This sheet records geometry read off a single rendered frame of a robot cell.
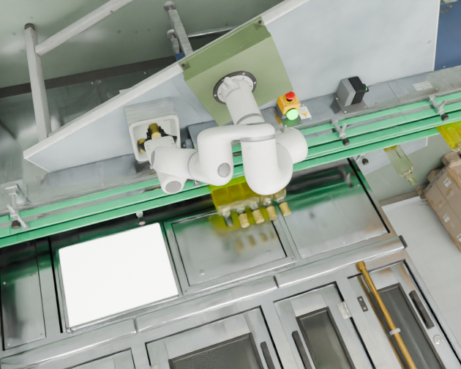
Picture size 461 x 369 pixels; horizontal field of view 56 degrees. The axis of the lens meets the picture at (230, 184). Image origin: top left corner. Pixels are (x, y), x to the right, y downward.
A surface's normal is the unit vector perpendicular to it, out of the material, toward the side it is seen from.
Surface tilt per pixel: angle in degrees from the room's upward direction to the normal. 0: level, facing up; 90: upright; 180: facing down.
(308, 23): 0
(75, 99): 90
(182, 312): 90
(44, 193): 90
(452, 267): 90
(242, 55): 1
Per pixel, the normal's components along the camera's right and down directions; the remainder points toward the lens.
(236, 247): 0.04, -0.52
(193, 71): -0.35, -0.36
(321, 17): 0.32, 0.82
